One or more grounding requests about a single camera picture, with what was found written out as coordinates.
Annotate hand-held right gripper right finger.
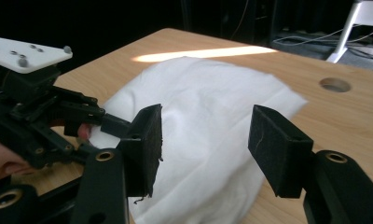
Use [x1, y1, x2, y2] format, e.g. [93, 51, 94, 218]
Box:
[247, 104, 314, 199]

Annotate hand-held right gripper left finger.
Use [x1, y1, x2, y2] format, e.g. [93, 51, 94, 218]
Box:
[117, 103, 164, 199]

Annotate white pleated skirt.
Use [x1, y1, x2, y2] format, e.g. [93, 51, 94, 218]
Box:
[90, 55, 310, 224]

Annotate dark equipment rack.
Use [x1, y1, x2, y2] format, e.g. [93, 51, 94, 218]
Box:
[220, 0, 273, 45]

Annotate white floor cables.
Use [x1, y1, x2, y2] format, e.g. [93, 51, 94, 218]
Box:
[272, 26, 373, 45]

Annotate white desk frame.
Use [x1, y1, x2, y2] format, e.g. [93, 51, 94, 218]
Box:
[325, 0, 373, 64]

